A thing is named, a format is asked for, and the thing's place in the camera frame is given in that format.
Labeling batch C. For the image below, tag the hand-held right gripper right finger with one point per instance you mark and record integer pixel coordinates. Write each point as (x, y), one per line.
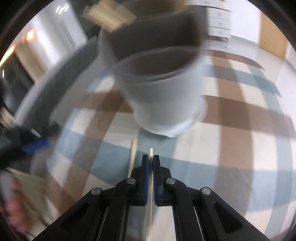
(156, 180)

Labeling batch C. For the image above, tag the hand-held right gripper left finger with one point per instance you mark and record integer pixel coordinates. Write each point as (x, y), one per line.
(145, 180)

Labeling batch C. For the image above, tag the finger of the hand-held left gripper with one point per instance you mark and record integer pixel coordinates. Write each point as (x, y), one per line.
(37, 144)

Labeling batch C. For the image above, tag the wooden chopstick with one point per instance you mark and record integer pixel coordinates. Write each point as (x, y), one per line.
(132, 157)
(149, 215)

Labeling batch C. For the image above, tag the grey divided utensil holder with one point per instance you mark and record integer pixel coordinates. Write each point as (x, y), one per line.
(161, 104)

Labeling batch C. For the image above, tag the cluster of wooden chopsticks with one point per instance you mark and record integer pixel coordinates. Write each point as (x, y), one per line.
(104, 16)

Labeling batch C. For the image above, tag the person's left hand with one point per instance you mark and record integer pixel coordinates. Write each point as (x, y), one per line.
(13, 208)

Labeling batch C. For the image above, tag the beige cloth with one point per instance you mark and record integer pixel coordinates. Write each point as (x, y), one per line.
(41, 197)

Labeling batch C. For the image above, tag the grey quilted bed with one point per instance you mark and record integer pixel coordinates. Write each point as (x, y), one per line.
(57, 81)

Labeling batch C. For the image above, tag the checkered tablecloth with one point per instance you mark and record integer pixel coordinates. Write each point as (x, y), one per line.
(231, 139)

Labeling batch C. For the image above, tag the beige curtain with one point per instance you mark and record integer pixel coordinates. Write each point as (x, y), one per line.
(32, 58)

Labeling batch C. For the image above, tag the white wardrobe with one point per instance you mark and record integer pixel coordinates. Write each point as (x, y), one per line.
(57, 30)

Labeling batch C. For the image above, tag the white drawer unit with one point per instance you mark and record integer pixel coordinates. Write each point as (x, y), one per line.
(218, 23)

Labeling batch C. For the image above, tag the wooden door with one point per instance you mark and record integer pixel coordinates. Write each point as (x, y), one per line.
(272, 37)

